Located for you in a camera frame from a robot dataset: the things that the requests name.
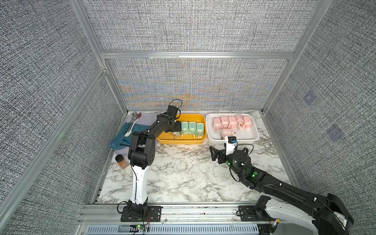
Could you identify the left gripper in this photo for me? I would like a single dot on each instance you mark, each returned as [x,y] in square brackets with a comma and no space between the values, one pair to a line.
[178,127]

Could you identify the aluminium front rail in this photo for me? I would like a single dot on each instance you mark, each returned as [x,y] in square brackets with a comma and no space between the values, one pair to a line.
[195,213]

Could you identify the yellow plastic tray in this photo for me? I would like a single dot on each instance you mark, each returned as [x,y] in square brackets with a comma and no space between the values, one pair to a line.
[168,138]

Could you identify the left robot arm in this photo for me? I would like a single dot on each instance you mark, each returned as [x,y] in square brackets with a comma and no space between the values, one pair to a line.
[141,155]

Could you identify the green sharpener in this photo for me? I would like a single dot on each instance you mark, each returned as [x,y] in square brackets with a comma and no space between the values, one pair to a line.
[176,135]
[184,128]
[200,128]
[192,128]

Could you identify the white plastic tray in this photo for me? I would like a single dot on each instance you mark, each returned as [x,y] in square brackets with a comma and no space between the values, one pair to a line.
[241,135]

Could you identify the teal cloth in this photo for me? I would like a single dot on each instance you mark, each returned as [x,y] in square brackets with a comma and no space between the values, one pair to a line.
[121,141]

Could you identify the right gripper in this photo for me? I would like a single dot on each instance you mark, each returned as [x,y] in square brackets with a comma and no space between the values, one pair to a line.
[223,154]

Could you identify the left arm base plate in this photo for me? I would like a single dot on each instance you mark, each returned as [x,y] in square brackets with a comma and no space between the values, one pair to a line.
[152,213]

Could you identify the lavender cutting board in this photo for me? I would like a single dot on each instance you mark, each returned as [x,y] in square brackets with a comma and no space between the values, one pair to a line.
[145,119]

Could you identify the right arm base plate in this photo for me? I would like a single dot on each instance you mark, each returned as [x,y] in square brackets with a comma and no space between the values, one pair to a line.
[246,213]

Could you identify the white spoon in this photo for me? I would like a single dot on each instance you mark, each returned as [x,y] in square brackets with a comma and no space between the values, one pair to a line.
[129,130]

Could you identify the metal spoon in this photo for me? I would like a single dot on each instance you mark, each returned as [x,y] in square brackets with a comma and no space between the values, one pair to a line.
[135,116]

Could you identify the pink sharpener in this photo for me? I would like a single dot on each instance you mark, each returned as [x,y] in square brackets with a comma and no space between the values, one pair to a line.
[217,125]
[239,120]
[224,121]
[247,123]
[232,122]
[226,132]

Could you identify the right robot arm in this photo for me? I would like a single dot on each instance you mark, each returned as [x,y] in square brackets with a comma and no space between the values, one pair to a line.
[325,215]

